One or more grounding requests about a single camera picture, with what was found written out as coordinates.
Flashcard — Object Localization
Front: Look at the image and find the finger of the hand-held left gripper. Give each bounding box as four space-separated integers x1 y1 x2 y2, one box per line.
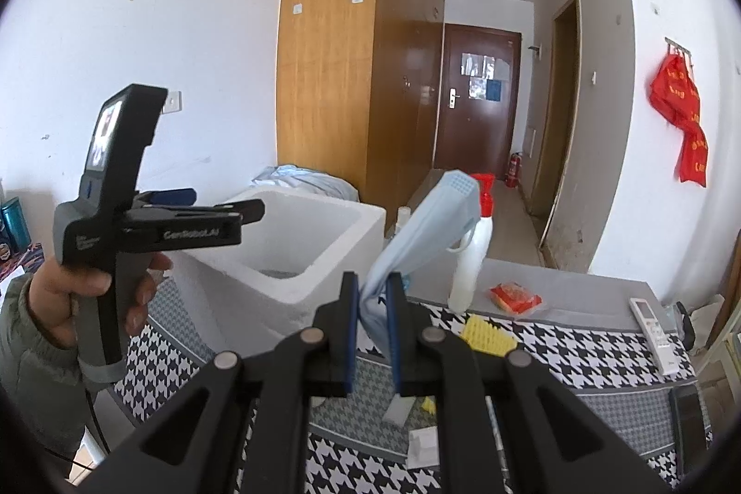
136 188 198 209
142 200 266 227

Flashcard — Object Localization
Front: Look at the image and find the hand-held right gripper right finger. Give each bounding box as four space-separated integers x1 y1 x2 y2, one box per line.
385 271 672 494

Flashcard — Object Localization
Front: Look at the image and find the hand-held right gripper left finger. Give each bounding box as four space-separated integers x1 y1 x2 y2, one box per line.
75 271 358 494

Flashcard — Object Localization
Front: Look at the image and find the white foam box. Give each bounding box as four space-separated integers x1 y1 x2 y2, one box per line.
168 186 388 356

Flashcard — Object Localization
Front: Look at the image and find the yellow foam net sleeve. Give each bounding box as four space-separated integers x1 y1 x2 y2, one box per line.
460 314 516 356

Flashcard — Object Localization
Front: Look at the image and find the blue face mask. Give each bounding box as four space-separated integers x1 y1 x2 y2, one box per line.
359 170 483 356

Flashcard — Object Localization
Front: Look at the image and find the person's left forearm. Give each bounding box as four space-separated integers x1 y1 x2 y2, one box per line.
0 274 88 451

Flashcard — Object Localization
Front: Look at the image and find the person's left hand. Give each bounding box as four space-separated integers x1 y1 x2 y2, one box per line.
29 254 175 351

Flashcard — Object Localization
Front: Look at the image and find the white foam piece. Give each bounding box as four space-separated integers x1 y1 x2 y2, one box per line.
383 395 414 425

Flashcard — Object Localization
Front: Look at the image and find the light blue crumpled cloth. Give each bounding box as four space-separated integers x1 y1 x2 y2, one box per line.
251 164 360 202

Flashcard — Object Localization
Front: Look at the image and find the patterned cloth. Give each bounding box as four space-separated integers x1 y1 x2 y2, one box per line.
0 242 47 292

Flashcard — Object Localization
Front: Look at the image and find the teal bottle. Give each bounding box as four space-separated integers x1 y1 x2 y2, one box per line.
0 199 32 252

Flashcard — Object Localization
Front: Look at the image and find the white pump bottle red cap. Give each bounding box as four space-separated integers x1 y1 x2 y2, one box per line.
447 174 496 313

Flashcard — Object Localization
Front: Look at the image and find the small white box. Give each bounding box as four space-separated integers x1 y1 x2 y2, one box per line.
408 427 439 469

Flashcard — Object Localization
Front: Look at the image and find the red snack packet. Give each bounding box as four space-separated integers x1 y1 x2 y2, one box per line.
489 281 544 314

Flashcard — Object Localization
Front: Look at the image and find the wooden wardrobe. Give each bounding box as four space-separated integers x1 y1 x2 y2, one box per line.
276 0 446 223

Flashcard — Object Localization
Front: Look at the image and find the houndstooth tablecloth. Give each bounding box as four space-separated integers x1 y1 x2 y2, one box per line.
113 256 716 494

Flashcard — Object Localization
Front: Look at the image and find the dark brown door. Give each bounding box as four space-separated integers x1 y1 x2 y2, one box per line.
433 24 522 182

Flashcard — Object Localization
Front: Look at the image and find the white remote control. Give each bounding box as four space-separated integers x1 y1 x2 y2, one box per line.
630 297 678 376

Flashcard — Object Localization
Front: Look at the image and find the white door paper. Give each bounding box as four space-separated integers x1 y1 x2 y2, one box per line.
461 54 496 81

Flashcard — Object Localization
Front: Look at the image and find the black bag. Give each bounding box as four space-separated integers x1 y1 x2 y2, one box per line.
674 300 697 350

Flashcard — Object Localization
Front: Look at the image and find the black smartphone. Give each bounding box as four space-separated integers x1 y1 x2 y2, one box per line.
668 384 714 477

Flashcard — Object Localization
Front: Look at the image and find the red hanging banner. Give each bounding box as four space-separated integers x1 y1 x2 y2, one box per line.
648 53 710 188

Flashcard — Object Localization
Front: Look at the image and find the black cable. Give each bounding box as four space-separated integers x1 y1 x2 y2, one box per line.
86 384 112 463

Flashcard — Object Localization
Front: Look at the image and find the wooden side door frame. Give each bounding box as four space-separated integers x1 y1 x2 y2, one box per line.
529 0 583 240

